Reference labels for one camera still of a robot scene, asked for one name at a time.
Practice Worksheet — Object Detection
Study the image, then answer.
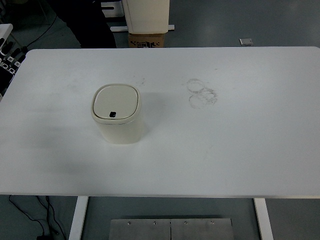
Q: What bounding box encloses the cream plastic trash can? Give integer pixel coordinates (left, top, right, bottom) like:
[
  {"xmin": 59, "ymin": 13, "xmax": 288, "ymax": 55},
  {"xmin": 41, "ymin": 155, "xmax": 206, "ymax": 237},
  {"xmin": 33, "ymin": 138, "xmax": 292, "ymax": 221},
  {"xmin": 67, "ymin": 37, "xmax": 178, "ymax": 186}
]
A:
[{"xmin": 90, "ymin": 83, "xmax": 144, "ymax": 145}]

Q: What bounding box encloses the brown cardboard box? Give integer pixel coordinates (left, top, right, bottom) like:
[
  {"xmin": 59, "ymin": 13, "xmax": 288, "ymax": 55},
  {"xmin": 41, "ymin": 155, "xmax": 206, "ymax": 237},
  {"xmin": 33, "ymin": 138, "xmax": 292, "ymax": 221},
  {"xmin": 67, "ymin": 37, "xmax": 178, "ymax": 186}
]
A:
[{"xmin": 128, "ymin": 33, "xmax": 165, "ymax": 48}]

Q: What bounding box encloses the white table foot bar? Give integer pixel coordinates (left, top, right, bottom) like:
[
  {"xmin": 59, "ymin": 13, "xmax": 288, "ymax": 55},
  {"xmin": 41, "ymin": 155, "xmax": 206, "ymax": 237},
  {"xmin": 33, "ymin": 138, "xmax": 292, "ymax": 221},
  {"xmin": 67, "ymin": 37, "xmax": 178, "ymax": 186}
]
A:
[{"xmin": 110, "ymin": 24, "xmax": 175, "ymax": 33}]

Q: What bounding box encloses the large white bin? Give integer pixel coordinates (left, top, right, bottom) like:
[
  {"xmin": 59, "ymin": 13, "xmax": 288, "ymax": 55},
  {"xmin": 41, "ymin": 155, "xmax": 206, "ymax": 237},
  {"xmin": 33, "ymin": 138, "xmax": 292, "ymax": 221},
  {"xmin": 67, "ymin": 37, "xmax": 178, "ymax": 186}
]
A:
[{"xmin": 122, "ymin": 0, "xmax": 170, "ymax": 34}]

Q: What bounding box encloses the small grey floor plate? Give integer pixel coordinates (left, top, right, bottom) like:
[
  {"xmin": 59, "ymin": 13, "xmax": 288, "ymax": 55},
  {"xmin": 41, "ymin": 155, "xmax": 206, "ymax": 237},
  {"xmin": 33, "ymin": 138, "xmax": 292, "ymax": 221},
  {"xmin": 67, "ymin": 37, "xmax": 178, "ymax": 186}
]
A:
[{"xmin": 239, "ymin": 38, "xmax": 254, "ymax": 46}]

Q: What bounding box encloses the person in dark trousers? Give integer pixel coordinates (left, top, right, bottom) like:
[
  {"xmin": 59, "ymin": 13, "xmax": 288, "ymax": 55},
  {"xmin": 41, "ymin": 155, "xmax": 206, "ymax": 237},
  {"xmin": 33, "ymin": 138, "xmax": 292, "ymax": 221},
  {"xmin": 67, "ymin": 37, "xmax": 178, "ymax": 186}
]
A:
[{"xmin": 56, "ymin": 0, "xmax": 117, "ymax": 49}]

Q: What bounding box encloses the white left table leg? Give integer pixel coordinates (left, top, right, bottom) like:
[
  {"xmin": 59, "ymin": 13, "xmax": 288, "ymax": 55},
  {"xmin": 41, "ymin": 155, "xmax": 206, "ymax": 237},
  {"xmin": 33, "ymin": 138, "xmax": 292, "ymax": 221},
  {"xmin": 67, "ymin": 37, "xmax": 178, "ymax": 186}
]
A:
[{"xmin": 68, "ymin": 196, "xmax": 89, "ymax": 240}]

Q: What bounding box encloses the white table leg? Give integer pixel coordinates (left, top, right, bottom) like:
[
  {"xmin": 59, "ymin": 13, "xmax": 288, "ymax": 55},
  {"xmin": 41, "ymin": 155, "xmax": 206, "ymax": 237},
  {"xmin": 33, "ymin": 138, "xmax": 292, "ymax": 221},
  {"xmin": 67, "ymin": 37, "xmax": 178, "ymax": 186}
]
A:
[
  {"xmin": 68, "ymin": 196, "xmax": 89, "ymax": 240},
  {"xmin": 253, "ymin": 198, "xmax": 274, "ymax": 240}
]

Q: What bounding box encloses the white right table leg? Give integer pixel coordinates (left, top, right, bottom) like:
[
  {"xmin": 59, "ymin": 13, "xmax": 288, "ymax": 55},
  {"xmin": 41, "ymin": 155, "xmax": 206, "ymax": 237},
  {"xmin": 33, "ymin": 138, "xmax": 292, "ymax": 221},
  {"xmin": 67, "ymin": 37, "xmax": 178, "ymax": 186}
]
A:
[{"xmin": 253, "ymin": 198, "xmax": 274, "ymax": 240}]

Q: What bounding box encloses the white side table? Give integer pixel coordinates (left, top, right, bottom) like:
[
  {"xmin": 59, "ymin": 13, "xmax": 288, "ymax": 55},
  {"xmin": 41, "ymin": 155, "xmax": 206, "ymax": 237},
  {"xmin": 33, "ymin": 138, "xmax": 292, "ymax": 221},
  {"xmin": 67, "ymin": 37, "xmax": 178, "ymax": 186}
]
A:
[{"xmin": 0, "ymin": 23, "xmax": 13, "ymax": 48}]

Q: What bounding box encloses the black floor cable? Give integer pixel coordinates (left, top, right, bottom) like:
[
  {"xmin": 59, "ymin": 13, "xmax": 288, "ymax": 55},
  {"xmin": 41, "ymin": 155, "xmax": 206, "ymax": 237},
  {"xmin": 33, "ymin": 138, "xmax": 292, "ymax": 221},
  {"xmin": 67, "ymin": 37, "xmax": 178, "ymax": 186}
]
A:
[{"xmin": 8, "ymin": 194, "xmax": 66, "ymax": 240}]

